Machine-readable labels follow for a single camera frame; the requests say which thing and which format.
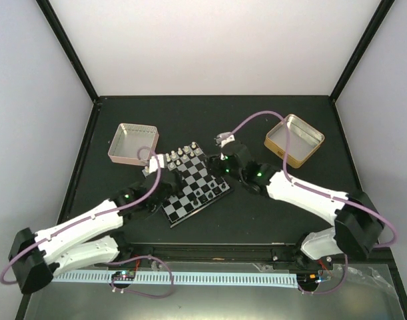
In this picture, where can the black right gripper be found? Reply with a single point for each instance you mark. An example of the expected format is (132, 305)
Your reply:
(213, 165)

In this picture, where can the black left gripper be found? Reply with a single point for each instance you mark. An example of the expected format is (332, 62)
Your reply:
(176, 186)

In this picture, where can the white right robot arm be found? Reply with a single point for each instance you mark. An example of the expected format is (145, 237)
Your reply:
(354, 227)

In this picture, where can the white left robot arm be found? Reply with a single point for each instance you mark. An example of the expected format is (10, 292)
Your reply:
(90, 238)

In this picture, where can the black and white chessboard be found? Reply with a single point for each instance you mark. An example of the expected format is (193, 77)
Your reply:
(201, 189)

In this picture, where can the pink metal tin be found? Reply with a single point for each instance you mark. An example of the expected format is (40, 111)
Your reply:
(127, 146)

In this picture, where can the gold metal tin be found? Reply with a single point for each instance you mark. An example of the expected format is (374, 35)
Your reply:
(304, 140)

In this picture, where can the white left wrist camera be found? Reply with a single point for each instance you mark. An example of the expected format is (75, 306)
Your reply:
(155, 163)

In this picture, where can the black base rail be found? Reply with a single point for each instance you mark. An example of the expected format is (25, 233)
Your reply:
(203, 255)

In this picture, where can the white slotted cable duct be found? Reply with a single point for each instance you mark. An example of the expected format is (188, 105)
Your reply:
(179, 278)

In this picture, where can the black frame post left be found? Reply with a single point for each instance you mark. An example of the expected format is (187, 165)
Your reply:
(63, 39)

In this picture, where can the black frame post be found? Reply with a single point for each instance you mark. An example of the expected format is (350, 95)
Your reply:
(63, 39)
(370, 31)

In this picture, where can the black frame post right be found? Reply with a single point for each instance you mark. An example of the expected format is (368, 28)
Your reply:
(370, 31)

